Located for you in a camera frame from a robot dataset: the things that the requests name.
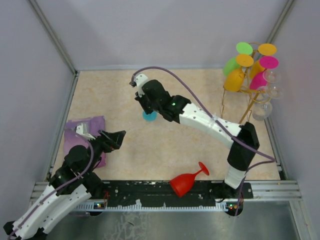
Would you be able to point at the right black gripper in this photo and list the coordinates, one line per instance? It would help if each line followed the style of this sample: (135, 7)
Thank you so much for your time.
(140, 100)

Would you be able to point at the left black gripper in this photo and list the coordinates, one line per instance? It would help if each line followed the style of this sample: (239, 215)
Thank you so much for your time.
(110, 141)

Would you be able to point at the blue plastic wine glass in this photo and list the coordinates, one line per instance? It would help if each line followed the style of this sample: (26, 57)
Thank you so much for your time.
(149, 117)

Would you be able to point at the red plastic wine glass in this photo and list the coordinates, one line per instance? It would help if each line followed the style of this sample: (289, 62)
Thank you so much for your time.
(183, 183)

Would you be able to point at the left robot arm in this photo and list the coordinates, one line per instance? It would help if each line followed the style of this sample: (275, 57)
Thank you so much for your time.
(73, 183)

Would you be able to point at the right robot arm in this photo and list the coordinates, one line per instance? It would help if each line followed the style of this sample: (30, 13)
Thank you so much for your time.
(241, 140)

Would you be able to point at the orange wine glass front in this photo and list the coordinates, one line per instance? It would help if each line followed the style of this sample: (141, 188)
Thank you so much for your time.
(234, 80)

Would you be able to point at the orange wine glass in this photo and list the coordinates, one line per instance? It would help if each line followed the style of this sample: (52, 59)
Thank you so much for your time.
(234, 80)
(265, 49)

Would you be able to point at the green plastic wine glass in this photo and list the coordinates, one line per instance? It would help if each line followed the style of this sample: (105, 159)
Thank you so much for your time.
(243, 58)

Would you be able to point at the pink plastic wine glass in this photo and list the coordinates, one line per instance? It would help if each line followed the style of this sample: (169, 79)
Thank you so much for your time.
(262, 72)

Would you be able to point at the orange wine glass back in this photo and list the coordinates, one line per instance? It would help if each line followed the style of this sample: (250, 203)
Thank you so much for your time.
(265, 49)

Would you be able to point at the purple printed cloth bag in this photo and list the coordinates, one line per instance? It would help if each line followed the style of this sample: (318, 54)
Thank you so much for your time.
(95, 124)

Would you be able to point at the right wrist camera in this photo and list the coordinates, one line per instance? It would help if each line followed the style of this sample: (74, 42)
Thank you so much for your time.
(138, 81)

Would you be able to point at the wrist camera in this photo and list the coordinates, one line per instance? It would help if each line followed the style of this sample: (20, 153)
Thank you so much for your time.
(82, 129)
(138, 81)

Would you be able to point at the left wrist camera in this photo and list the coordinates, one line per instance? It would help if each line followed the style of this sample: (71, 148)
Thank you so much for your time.
(82, 129)

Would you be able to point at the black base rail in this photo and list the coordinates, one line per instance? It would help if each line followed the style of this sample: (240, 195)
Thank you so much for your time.
(159, 193)

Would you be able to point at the gold wire glass rack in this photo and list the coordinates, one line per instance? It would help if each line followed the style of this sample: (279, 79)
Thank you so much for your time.
(239, 104)

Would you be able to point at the white toothed cable duct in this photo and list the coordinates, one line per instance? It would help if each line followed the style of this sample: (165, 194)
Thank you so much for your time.
(93, 206)

